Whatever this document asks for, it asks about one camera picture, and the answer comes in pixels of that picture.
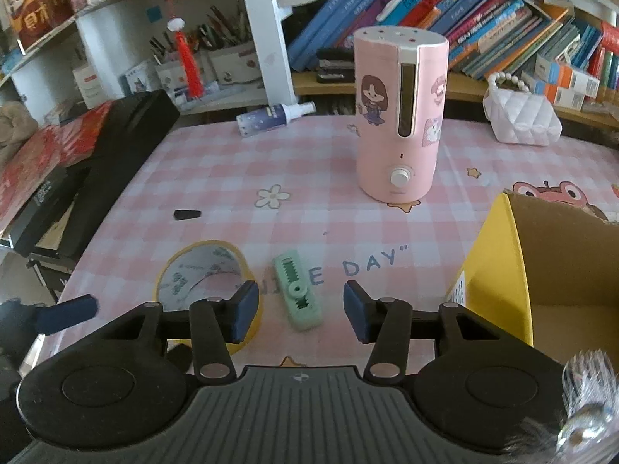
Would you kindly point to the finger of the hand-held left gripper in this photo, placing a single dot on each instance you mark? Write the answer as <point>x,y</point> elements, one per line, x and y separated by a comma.
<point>67,313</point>

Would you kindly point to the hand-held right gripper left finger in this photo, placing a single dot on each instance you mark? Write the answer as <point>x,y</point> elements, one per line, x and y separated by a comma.
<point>244,310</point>

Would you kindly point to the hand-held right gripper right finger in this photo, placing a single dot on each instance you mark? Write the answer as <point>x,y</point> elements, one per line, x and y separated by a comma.
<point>357,314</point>

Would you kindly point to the green correction tape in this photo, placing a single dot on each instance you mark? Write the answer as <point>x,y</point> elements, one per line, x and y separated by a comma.
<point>300,295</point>

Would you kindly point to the yellow tape roll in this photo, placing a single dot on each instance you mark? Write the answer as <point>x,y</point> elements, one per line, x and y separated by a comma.
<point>174,275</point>

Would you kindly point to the yellow cardboard box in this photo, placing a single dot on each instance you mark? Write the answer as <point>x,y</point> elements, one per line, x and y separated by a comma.
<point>488,261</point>

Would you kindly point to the pink checked tablecloth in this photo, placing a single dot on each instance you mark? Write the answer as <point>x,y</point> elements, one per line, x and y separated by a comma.
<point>314,212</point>

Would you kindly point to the small black cap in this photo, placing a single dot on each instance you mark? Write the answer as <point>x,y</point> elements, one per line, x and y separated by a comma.
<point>187,215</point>

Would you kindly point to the black flat box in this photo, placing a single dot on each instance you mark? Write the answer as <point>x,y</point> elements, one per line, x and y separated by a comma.
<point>43,203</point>

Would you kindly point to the red foil packet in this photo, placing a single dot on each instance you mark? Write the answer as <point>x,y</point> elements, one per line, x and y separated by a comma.
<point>34,164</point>

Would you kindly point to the pink humidifier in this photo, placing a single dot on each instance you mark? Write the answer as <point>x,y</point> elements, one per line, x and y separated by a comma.
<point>382,145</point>

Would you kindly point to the beige cloth bundle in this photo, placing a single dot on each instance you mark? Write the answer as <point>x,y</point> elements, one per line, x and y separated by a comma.
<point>17,125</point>

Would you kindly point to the black keyboard case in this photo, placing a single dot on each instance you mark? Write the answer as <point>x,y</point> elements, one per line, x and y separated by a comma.
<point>135,130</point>

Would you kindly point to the small spray bottle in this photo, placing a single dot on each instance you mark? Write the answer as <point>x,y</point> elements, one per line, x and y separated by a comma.
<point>271,117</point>

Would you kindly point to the white pen holder with pens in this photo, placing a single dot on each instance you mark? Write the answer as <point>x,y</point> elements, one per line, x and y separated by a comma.
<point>232,63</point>

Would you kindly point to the black stapler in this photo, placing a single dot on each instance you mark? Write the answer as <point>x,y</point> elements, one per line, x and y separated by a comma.
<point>336,65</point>

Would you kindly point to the white quilted beaded purse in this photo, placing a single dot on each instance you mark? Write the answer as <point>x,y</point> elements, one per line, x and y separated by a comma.
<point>524,116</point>

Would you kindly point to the red tassel ornament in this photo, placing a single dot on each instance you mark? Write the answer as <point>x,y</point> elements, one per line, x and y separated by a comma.
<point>186,53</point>

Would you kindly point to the white bookshelf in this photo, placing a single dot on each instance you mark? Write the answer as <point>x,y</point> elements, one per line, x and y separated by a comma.
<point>271,34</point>

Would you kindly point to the orange white small box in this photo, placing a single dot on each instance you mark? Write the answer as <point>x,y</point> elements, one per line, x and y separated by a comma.
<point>563,96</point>
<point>566,75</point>

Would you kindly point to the red printed decoration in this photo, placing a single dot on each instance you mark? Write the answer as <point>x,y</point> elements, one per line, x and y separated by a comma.
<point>34,5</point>

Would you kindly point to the row of leaning books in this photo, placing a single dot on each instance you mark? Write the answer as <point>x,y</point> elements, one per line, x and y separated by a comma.
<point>435,9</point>

